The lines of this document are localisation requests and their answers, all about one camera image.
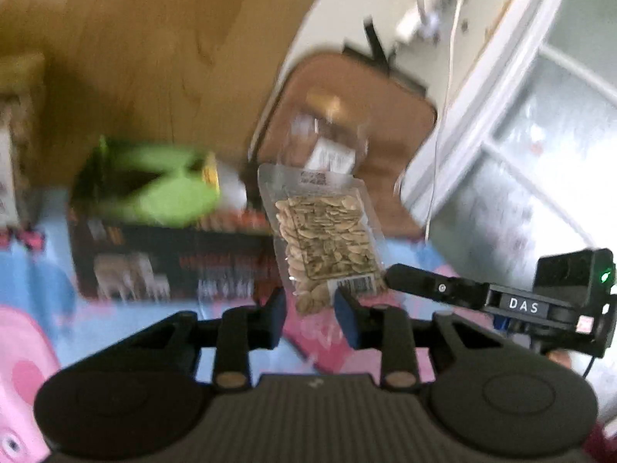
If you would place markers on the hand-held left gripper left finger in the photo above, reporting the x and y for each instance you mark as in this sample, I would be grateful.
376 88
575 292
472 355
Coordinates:
275 320

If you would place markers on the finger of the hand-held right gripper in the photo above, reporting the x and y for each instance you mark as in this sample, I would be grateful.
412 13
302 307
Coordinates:
434 287

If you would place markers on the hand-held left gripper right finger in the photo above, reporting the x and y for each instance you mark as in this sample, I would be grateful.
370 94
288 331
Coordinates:
347 320

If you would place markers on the clear seed packet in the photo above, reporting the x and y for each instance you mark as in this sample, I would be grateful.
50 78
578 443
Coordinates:
323 236

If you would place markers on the black box with sheep print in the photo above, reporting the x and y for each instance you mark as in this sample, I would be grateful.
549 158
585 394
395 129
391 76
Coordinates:
135 260

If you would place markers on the large green snack packet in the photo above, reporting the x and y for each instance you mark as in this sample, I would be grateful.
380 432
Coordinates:
178 200

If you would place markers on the small nut jar gold lid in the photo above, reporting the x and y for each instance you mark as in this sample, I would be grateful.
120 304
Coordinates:
332 152

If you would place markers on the white framed frosted glass door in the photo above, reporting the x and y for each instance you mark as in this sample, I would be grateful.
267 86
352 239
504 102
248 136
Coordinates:
540 130

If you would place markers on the cartoon pig printed blanket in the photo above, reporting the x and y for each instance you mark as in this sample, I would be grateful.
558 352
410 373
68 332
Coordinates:
33 275

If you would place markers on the white charger plug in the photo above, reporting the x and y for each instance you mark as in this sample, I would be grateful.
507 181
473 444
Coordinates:
409 24

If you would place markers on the wooden headboard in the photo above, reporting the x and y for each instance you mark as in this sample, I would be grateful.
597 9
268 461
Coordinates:
168 58

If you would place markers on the large nut jar gold lid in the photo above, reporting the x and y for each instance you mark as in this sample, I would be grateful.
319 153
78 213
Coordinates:
12 154

